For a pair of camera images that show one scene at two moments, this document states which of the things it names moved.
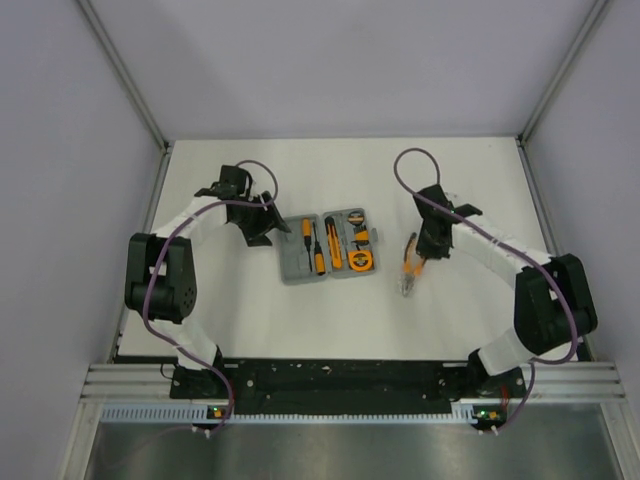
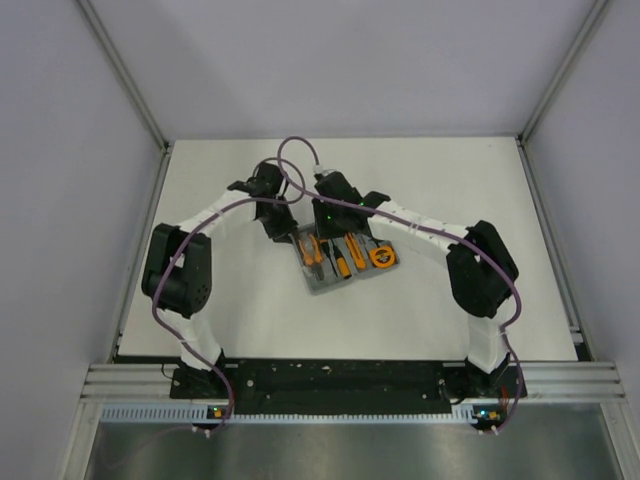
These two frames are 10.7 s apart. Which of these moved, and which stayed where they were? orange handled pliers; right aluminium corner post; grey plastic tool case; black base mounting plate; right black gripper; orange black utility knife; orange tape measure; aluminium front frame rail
Moved: right black gripper; orange black utility knife; grey plastic tool case; orange tape measure; orange handled pliers
Stayed: black base mounting plate; aluminium front frame rail; right aluminium corner post
